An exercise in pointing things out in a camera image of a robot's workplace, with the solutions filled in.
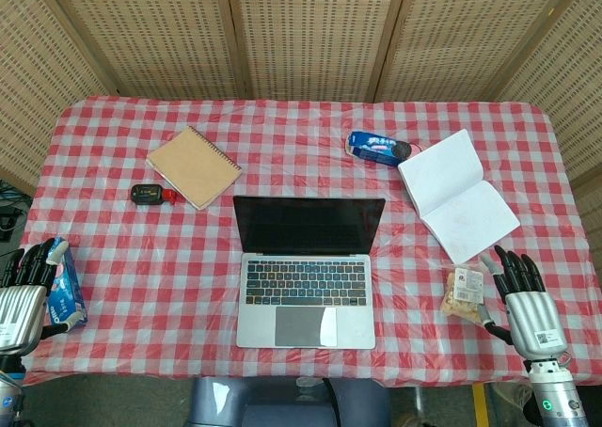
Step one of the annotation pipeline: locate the opened blue cookie package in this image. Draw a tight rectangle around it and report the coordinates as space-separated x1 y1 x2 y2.
346 131 422 167

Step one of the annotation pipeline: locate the open white notebook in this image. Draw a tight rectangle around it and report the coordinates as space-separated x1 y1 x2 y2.
397 128 522 265

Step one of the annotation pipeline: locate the red white checkered tablecloth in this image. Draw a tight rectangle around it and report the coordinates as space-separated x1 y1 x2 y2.
20 94 596 388

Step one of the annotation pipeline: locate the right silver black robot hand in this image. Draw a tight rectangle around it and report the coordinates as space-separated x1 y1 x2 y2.
477 245 570 364

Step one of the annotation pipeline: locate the blue Oreo cookie box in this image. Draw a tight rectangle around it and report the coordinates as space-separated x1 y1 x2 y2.
44 238 89 332

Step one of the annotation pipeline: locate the brown spiral notebook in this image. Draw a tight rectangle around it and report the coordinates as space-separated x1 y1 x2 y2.
145 125 244 212

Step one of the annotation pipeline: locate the woven bamboo folding screen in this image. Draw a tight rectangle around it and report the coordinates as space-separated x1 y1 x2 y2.
0 0 602 198

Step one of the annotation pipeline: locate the silver laptop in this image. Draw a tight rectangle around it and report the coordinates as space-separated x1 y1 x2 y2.
232 195 388 350

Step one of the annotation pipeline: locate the black device with red clip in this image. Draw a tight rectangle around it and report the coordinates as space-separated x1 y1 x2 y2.
130 183 182 207

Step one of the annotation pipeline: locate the clear snack bag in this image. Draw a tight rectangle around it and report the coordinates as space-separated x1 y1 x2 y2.
440 265 488 326

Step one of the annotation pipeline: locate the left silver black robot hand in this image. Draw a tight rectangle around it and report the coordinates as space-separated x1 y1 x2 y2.
0 237 76 356

